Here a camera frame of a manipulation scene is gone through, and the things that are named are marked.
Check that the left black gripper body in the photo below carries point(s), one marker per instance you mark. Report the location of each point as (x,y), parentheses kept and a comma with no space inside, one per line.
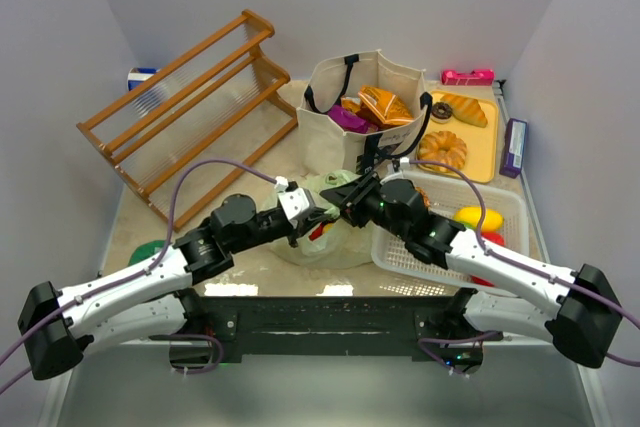
(303,227)

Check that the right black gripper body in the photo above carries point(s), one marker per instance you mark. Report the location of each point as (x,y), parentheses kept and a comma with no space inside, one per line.
(354,201)

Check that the red apple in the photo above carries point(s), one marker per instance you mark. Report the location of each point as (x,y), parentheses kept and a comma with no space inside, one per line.
(318,232)
(481,281)

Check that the light green plastic bag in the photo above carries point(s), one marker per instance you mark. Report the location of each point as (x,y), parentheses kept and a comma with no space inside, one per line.
(343,247)

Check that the beige canvas tote bag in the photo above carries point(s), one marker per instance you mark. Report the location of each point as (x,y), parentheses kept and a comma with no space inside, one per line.
(325,146)

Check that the purple snack packet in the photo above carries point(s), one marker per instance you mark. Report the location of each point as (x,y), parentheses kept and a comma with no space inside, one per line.
(347,120)

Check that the orange snack packet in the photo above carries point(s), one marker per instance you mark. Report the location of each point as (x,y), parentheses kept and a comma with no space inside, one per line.
(379,107)

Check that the yellow banana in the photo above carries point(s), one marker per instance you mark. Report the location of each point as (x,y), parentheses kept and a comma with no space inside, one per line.
(473,216)

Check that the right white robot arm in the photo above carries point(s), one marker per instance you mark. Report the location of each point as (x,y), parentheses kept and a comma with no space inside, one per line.
(576,311)

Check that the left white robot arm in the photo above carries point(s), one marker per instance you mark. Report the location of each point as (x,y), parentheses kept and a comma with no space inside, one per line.
(57,325)

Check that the orange pineapple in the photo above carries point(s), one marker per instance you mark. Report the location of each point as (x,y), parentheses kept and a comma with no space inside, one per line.
(424,196)

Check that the dark green plastic bag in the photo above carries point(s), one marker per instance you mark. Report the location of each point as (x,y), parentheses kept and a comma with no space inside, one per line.
(147,254)

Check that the chocolate donut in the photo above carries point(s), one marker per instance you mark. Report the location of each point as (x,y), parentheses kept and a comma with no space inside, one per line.
(441,112)

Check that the brown wooden rack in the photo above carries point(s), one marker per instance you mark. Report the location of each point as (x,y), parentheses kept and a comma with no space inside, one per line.
(221,98)

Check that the yellow tray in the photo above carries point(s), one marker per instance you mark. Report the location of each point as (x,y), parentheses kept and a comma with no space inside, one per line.
(480,142)

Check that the croissant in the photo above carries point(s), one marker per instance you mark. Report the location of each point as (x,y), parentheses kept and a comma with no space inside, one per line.
(466,109)

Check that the purple box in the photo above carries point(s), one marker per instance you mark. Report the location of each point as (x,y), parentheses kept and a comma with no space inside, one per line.
(511,164)

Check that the pink box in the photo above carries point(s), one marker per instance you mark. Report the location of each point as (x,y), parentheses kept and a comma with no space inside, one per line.
(478,77)

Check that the blue white carton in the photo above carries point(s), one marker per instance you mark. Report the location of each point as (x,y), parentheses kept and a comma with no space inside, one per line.
(138,75)

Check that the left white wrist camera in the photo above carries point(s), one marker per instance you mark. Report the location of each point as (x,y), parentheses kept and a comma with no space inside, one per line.
(297,204)

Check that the glazed ring bread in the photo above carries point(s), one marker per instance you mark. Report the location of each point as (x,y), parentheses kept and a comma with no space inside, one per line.
(443,147)

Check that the black base frame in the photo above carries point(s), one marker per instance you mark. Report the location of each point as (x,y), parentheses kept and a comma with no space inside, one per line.
(420,328)

